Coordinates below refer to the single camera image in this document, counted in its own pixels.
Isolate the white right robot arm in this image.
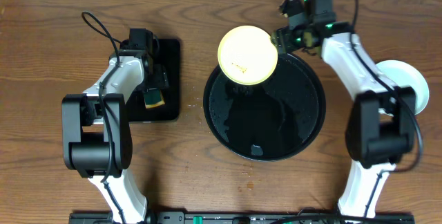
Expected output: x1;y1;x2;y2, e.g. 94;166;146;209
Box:
271;22;423;223

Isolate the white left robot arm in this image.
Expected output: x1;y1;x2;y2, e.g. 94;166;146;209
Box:
61;47;181;223

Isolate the yellow green scrub sponge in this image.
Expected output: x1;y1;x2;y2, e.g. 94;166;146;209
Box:
144;88;165;109

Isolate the black round tray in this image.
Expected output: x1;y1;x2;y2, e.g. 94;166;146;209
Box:
203;54;326;161

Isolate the yellow plate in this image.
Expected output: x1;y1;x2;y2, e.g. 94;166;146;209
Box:
218;26;278;85

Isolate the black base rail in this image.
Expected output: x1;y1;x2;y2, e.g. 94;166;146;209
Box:
68;209;415;224

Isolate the light blue plate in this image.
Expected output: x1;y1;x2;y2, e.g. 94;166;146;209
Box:
376;60;430;115

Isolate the black rectangular water tray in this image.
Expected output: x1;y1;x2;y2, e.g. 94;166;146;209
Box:
126;39;180;122

